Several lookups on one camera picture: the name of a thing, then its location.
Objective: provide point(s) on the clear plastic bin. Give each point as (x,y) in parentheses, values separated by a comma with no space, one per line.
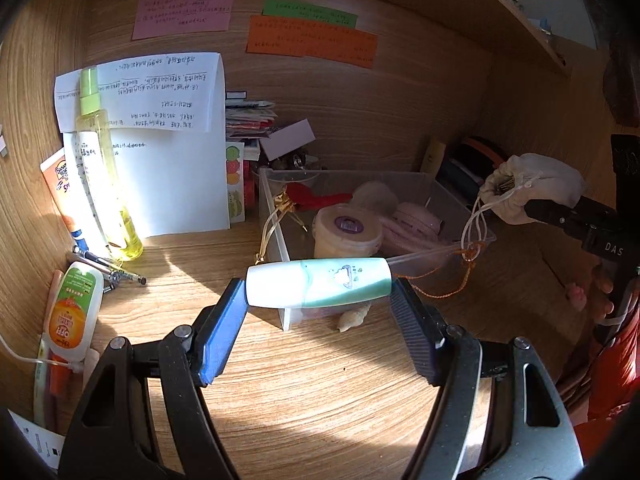
(274,240)

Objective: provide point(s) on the small seashell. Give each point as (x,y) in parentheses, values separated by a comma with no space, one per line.
(352,320)

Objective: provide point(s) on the red tassel ornament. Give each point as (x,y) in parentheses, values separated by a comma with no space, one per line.
(310,200)

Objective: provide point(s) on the fruit sticker sheet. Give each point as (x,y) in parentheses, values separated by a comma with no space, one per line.
(235,180)

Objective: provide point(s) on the wooden shelf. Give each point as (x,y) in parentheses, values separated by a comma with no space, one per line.
(505,10)

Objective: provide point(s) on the person's right hand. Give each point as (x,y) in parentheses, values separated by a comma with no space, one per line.
(603,287)

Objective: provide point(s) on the white cardboard box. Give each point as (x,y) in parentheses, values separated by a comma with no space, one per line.
(287,140)

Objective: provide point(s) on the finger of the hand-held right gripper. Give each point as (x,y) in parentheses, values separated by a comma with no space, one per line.
(560,212)
(627,155)

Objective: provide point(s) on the wooden desktop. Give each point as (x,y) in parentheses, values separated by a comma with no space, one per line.
(310,400)

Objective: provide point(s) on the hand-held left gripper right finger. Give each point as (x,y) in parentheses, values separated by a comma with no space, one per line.
(415,330)

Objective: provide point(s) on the green paper note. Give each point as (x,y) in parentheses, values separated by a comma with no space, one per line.
(310,12)

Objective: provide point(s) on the large white paper sheet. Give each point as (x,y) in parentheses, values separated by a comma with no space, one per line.
(175,185)

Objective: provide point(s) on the orange white tube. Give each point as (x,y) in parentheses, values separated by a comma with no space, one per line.
(57,175)

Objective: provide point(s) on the yellow sponge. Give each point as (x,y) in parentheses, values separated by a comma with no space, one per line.
(432,155)

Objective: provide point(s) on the orange plastic stick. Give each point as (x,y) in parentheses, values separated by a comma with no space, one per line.
(55,380)

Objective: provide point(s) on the person's right forearm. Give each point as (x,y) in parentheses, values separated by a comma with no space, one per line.
(615,375)

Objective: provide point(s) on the white green tube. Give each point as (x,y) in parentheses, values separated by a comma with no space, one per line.
(320,280)

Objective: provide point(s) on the white squeeze tube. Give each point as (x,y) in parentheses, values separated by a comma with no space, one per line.
(82,170)

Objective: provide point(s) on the blue pouch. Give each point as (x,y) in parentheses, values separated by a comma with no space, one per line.
(457,175)

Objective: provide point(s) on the white printed card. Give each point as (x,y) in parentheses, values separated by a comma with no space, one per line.
(40,442)

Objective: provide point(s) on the white bottle green orange label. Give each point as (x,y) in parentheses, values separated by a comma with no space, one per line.
(72,310)

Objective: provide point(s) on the orange black round case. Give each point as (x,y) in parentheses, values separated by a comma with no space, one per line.
(480,147)

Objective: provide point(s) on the orange paper note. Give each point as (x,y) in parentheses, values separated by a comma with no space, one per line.
(310,42)

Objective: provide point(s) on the folded handwritten paper sheet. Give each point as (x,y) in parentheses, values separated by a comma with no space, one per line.
(160,95)

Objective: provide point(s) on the metal pen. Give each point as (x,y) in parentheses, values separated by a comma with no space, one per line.
(125,276)

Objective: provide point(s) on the yellow spray bottle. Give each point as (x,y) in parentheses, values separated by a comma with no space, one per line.
(107,170)

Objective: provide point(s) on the stack of books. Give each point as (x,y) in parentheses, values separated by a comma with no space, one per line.
(250,120)

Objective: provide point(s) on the pink paper note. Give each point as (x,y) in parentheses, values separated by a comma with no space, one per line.
(185,10)

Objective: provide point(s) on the cream jar with purple lid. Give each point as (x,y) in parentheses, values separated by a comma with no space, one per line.
(345,235)

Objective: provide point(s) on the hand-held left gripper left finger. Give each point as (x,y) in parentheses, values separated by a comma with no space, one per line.
(222,330)

